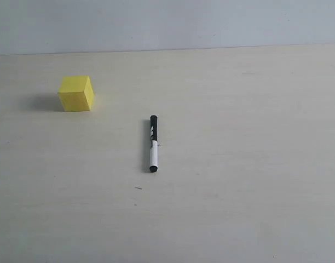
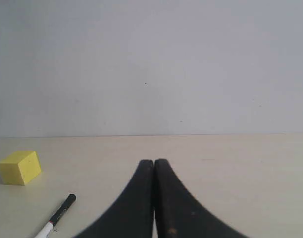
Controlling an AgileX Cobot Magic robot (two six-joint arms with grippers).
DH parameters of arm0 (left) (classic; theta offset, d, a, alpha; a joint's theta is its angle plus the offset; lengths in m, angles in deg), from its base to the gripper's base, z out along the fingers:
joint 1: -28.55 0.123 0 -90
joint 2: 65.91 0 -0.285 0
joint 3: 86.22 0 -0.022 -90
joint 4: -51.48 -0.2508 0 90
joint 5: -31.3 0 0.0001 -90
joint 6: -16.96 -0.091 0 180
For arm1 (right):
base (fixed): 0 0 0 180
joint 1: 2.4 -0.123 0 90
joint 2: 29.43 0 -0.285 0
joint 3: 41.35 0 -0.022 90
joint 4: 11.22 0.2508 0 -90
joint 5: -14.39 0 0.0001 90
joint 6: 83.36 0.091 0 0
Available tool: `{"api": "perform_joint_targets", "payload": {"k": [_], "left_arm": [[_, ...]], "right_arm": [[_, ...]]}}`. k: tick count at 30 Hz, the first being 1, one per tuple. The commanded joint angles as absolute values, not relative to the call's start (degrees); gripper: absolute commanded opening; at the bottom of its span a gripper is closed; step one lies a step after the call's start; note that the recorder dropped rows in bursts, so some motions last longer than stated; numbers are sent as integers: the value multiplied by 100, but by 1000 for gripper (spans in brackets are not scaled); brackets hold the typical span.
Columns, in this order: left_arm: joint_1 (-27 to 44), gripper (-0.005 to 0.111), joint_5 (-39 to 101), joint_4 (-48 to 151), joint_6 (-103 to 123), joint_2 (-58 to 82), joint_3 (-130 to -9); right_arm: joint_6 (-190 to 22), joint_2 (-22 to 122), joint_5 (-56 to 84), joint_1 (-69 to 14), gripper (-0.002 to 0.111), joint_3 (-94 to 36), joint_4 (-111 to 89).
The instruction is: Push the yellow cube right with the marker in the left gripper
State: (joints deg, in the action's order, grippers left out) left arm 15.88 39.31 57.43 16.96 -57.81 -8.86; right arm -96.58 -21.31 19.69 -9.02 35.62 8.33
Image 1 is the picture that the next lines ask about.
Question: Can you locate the black and white marker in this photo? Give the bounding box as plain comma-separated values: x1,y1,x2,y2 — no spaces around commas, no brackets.
149,115,158,173

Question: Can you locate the yellow foam cube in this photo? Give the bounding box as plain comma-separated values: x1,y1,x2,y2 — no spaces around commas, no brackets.
57,76,94,112

